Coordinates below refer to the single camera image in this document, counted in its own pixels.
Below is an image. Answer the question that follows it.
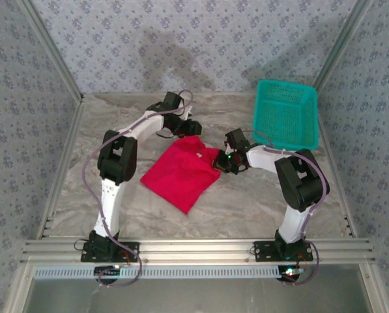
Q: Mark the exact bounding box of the teal plastic basket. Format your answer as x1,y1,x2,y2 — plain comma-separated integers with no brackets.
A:
252,79,319,152

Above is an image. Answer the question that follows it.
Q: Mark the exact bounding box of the left controller board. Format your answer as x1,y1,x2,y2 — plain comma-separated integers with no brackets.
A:
94,265,122,281

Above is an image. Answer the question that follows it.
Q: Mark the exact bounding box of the aluminium frame post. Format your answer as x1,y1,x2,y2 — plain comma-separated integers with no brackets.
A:
313,0,376,91
18,0,85,102

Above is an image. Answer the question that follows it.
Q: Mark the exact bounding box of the grey metal panel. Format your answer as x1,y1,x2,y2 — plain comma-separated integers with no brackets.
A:
24,278,374,313

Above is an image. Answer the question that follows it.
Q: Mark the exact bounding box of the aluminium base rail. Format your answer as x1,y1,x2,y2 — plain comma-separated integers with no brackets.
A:
21,239,376,265

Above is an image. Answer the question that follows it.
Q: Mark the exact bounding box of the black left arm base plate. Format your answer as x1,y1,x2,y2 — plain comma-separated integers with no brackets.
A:
80,241,140,263

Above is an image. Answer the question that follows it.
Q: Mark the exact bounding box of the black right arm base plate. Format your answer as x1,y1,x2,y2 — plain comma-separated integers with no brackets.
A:
253,240,314,262

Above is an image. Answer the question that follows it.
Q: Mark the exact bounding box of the right controller board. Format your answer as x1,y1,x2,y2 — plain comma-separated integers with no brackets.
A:
277,265,304,283

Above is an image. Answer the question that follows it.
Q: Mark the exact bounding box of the aluminium side rail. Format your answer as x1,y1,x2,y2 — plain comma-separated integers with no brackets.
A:
316,130,360,239
36,97,86,241

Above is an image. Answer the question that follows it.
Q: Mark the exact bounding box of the grey slotted cable duct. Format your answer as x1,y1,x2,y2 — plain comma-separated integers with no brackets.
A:
33,263,280,280

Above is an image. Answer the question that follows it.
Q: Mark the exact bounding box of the controller board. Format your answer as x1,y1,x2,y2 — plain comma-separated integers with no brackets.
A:
94,265,122,281
277,265,304,283

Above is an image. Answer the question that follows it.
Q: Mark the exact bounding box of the red t-shirt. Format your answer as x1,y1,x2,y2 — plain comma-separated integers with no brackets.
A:
139,136,226,215

